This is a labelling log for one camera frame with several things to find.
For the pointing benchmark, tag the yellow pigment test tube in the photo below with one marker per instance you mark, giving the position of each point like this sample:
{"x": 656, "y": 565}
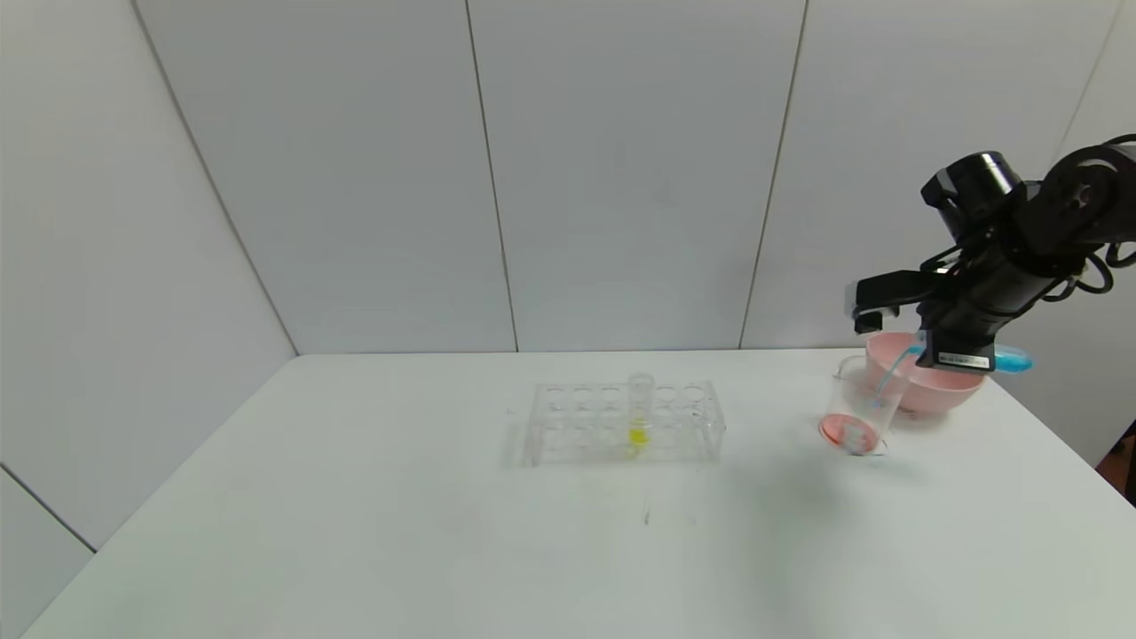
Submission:
{"x": 639, "y": 434}

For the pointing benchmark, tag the clear glass beaker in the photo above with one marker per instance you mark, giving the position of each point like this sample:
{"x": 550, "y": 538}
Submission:
{"x": 852, "y": 417}

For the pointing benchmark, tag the pink plastic bowl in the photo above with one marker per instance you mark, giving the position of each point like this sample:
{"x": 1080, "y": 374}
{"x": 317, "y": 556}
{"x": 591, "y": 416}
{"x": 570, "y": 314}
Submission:
{"x": 923, "y": 390}

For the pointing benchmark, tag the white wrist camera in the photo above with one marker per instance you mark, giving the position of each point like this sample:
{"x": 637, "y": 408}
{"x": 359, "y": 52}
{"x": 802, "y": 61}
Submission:
{"x": 896, "y": 288}

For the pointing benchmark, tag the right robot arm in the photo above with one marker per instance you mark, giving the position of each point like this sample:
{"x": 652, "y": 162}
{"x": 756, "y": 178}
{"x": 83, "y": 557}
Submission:
{"x": 976, "y": 191}

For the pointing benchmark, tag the clear acrylic test tube rack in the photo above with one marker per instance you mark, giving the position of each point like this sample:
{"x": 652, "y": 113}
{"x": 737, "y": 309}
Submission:
{"x": 586, "y": 439}

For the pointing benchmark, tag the blue pigment test tube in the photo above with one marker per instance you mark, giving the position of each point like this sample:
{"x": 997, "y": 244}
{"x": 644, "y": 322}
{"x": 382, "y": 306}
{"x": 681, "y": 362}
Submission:
{"x": 1013, "y": 360}

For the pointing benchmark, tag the dark unidentified object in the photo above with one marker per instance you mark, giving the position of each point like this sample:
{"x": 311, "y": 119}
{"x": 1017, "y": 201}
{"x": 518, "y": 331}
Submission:
{"x": 1127, "y": 461}

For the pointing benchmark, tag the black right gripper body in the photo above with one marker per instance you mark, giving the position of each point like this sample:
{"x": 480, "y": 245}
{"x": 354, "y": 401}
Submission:
{"x": 960, "y": 353}

